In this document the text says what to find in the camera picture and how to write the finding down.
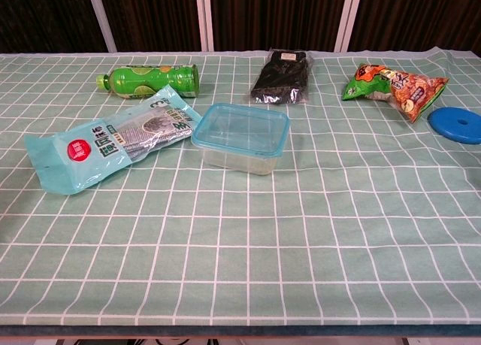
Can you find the black item in clear bag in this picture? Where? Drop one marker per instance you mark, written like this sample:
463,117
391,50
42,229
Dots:
282,76

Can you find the green orange snack bag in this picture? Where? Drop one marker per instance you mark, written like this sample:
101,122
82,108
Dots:
394,85

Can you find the clear blue plastic container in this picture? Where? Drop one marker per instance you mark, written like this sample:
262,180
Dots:
240,132

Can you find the light blue dishcloth package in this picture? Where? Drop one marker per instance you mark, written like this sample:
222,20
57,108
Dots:
112,142

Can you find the green plastic drink bottle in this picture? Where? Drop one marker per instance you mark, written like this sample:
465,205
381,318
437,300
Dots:
150,80

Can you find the green checked tablecloth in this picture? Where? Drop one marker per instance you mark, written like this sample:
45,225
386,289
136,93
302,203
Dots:
240,228

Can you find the blue round disc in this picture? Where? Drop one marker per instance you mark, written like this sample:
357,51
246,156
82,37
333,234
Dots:
454,125

